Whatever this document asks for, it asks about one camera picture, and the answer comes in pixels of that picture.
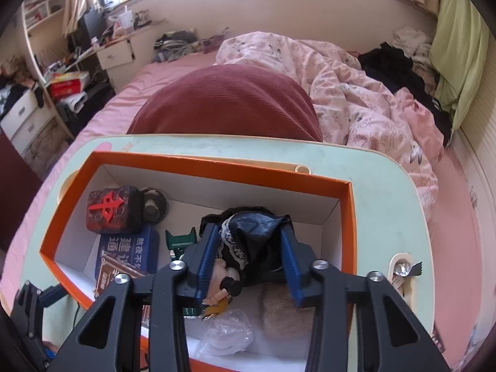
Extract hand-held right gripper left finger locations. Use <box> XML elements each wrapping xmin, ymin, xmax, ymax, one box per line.
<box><xmin>57</xmin><ymin>224</ymin><xmax>221</xmax><ymax>372</ymax></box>

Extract black round disc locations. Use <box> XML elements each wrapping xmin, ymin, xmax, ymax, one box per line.
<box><xmin>139</xmin><ymin>187</ymin><xmax>170</xmax><ymax>225</ymax></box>

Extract white clothes pile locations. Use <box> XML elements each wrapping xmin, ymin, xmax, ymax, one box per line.
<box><xmin>389</xmin><ymin>26</ymin><xmax>440</xmax><ymax>86</ymax></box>

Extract blue tin box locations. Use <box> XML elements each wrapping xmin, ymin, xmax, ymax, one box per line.
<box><xmin>94</xmin><ymin>225</ymin><xmax>160</xmax><ymax>291</ymax></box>

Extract white wall shelf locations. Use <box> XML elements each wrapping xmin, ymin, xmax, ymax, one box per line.
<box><xmin>21</xmin><ymin>0</ymin><xmax>70</xmax><ymax>39</ymax></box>

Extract maroon pouch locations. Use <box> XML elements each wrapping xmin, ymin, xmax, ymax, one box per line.
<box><xmin>199</xmin><ymin>33</ymin><xmax>227</xmax><ymax>54</ymax></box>

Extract black monitor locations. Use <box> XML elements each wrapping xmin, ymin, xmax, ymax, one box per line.
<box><xmin>72</xmin><ymin>10</ymin><xmax>103</xmax><ymax>51</ymax></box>

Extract green cartoon desktop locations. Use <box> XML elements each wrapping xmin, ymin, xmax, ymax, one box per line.
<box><xmin>0</xmin><ymin>134</ymin><xmax>435</xmax><ymax>372</ymax></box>

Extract dark red patterned pouch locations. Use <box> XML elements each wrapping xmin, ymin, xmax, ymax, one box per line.
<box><xmin>86</xmin><ymin>186</ymin><xmax>146</xmax><ymax>235</ymax></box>

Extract green toy car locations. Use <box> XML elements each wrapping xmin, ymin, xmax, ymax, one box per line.
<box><xmin>165</xmin><ymin>229</ymin><xmax>204</xmax><ymax>318</ymax></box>

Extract brown printed card box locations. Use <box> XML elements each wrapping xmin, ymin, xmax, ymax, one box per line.
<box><xmin>94</xmin><ymin>251</ymin><xmax>153</xmax><ymax>330</ymax></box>

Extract green hanging cloth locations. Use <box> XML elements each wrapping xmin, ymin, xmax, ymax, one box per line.
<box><xmin>428</xmin><ymin>0</ymin><xmax>491</xmax><ymax>132</ymax></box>

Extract white cup with straw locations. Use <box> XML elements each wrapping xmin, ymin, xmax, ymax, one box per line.
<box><xmin>118</xmin><ymin>6</ymin><xmax>134</xmax><ymax>32</ymax></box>

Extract clear plastic bag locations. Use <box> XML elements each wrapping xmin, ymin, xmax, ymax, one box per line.
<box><xmin>194</xmin><ymin>309</ymin><xmax>254</xmax><ymax>361</ymax></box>

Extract white drawer cabinet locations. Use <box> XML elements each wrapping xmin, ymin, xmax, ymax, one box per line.
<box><xmin>0</xmin><ymin>89</ymin><xmax>53</xmax><ymax>152</ymax></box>

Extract striped clothes pile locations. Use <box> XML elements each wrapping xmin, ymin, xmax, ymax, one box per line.
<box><xmin>153</xmin><ymin>29</ymin><xmax>229</xmax><ymax>63</ymax></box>

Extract red white carton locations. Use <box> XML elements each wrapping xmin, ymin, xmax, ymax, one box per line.
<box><xmin>50</xmin><ymin>70</ymin><xmax>91</xmax><ymax>99</ymax></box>

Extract red corduroy cushion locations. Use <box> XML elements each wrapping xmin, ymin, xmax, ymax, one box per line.
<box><xmin>126</xmin><ymin>64</ymin><xmax>324</xmax><ymax>142</ymax></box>

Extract black clothes pile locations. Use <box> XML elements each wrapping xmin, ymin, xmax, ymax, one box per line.
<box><xmin>356</xmin><ymin>41</ymin><xmax>454</xmax><ymax>148</ymax></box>

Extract pink floral duvet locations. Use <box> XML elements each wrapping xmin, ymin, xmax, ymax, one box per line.
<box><xmin>215</xmin><ymin>31</ymin><xmax>446</xmax><ymax>218</ymax></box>

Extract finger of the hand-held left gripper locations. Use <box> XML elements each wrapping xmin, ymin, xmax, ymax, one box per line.
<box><xmin>11</xmin><ymin>279</ymin><xmax>68</xmax><ymax>370</ymax></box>

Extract orange cardboard box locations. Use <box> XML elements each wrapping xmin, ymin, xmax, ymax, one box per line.
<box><xmin>39</xmin><ymin>151</ymin><xmax>357</xmax><ymax>372</ymax></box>

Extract doll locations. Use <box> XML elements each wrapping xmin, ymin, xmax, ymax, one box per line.
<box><xmin>199</xmin><ymin>206</ymin><xmax>293</xmax><ymax>320</ymax></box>

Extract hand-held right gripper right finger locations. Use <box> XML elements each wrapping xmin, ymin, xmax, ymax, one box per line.
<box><xmin>279</xmin><ymin>225</ymin><xmax>452</xmax><ymax>372</ymax></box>

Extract white nightstand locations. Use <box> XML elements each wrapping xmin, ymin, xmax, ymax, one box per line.
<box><xmin>95</xmin><ymin>31</ymin><xmax>163</xmax><ymax>94</ymax></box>

